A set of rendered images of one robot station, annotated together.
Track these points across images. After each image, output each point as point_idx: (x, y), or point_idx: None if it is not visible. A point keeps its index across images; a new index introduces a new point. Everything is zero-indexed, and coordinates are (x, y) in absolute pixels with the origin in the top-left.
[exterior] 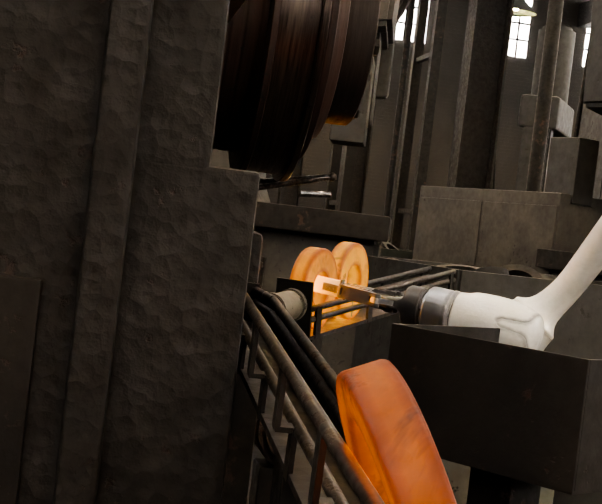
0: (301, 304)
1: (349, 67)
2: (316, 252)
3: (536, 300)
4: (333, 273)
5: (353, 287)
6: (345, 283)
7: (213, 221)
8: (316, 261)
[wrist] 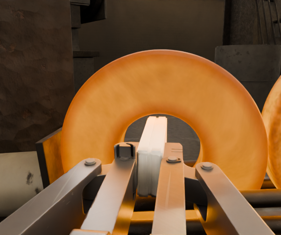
0: (26, 190)
1: None
2: (111, 62)
3: None
4: (228, 118)
5: (58, 186)
6: (167, 156)
7: None
8: (109, 86)
